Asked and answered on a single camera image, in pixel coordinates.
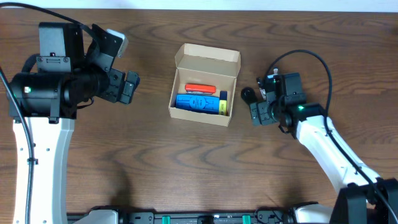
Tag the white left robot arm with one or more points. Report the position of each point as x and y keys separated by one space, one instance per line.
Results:
x=74 y=66

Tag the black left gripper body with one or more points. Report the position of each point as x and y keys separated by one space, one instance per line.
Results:
x=112 y=93

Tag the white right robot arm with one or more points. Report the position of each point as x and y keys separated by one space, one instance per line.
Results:
x=363 y=195

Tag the brown cardboard box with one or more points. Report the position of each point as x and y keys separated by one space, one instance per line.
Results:
x=199 y=64

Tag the blue plastic block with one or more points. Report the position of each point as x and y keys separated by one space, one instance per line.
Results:
x=198 y=103

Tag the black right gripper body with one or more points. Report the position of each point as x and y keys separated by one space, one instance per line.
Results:
x=261 y=109

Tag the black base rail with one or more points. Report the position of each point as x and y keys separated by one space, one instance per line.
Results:
x=192 y=217

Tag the black whiteboard marker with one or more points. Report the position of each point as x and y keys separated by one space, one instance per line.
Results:
x=260 y=83

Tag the yellow highlighter pen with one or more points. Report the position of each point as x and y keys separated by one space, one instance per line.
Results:
x=223 y=102

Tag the red stapler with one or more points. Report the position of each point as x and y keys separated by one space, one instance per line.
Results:
x=200 y=89

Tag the black correction tape dispenser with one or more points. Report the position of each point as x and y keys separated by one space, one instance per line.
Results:
x=248 y=95

